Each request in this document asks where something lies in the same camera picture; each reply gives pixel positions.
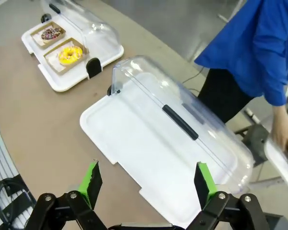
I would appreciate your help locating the yellow sprinkled donut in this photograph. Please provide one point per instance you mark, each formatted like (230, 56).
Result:
(64, 57)

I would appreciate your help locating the cardboard box of yellow donut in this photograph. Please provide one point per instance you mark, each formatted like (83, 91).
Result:
(52, 63)

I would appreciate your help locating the pink sprinkled donut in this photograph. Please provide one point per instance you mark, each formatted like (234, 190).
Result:
(50, 33)

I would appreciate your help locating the white tray with chocolate donut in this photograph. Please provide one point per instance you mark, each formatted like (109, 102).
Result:
(124, 134)

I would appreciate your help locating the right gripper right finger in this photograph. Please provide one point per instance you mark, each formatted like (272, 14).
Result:
(205, 189)

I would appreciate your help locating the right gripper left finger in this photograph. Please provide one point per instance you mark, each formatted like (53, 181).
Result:
(91, 191)

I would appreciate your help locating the gray table base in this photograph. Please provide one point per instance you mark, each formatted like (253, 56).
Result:
(254, 141)

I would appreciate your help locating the white tray with two donuts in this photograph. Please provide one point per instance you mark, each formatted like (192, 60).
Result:
(62, 83)

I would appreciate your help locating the clear roll-top lid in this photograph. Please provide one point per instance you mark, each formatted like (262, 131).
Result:
(86, 21)
(158, 81)

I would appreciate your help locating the white side table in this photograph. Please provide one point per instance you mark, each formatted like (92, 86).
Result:
(278, 163)

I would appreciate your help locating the person in blue jacket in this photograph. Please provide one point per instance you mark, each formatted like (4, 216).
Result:
(254, 48)

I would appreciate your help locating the person's right forearm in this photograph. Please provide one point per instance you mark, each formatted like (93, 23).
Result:
(277, 93)

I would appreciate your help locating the person's right hand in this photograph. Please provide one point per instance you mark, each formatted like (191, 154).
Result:
(279, 129)

